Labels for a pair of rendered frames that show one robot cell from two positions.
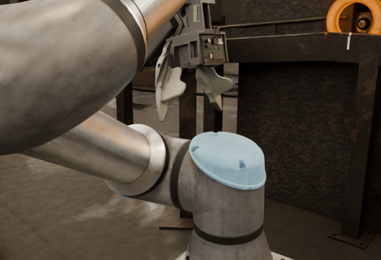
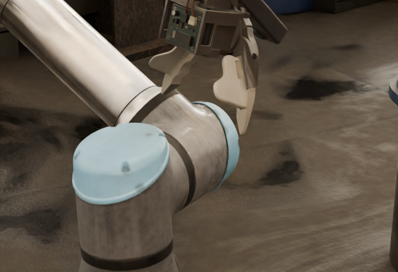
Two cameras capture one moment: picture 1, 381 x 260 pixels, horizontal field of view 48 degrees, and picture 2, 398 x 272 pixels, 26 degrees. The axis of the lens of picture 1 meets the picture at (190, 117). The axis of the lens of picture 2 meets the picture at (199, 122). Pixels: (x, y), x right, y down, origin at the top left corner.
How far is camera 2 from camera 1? 1.31 m
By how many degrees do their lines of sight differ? 90
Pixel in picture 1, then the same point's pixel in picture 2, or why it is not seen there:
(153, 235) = not seen: outside the picture
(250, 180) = (76, 181)
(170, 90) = (167, 60)
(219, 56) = (182, 40)
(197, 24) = not seen: outside the picture
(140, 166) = (106, 117)
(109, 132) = (66, 57)
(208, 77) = (233, 74)
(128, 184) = not seen: hidden behind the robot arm
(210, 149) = (106, 133)
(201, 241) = not seen: hidden behind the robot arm
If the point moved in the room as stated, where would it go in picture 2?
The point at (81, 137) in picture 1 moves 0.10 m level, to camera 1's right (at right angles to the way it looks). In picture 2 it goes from (35, 46) to (13, 67)
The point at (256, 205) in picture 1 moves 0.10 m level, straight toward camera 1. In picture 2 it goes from (83, 220) to (7, 210)
